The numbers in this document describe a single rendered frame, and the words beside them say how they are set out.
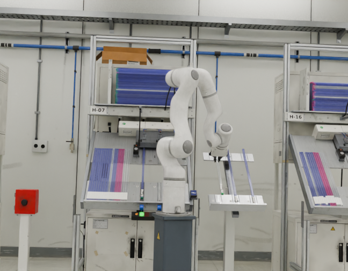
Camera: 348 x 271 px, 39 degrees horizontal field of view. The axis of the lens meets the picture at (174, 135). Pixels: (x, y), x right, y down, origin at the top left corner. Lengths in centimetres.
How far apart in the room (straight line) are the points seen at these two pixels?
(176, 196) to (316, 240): 134
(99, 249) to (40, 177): 187
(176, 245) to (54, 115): 285
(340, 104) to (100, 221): 194
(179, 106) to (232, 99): 254
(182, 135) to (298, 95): 155
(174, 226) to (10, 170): 291
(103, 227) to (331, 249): 158
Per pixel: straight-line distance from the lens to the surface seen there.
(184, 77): 263
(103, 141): 355
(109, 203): 309
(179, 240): 262
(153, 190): 318
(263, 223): 521
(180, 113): 264
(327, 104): 379
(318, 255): 364
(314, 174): 347
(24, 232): 334
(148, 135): 350
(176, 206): 262
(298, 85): 394
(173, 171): 261
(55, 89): 518
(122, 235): 343
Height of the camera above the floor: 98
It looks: 3 degrees up
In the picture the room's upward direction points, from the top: 2 degrees clockwise
